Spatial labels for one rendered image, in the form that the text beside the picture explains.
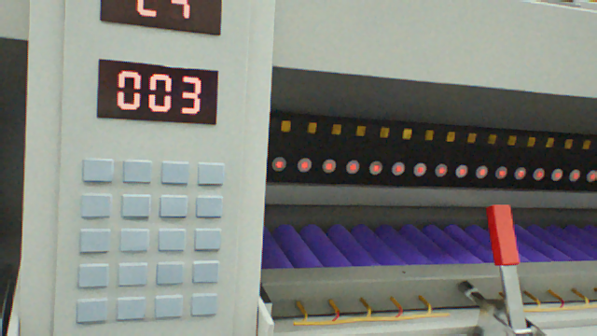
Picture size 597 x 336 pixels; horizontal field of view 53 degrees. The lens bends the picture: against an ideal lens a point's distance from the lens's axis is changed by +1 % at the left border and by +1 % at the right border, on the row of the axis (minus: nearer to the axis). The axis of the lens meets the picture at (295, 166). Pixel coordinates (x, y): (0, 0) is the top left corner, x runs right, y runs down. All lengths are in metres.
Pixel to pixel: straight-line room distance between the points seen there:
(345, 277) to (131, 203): 0.16
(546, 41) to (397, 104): 0.20
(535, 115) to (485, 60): 0.29
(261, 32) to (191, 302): 0.12
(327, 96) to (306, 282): 0.19
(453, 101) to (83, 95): 0.37
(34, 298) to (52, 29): 0.10
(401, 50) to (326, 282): 0.14
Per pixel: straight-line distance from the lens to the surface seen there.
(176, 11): 0.24
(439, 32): 0.30
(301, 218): 0.43
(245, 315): 0.26
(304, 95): 0.47
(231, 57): 0.25
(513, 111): 0.58
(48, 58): 0.24
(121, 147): 0.24
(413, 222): 0.48
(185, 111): 0.24
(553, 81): 0.35
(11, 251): 0.41
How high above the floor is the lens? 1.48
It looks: 3 degrees down
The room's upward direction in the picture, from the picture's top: 3 degrees clockwise
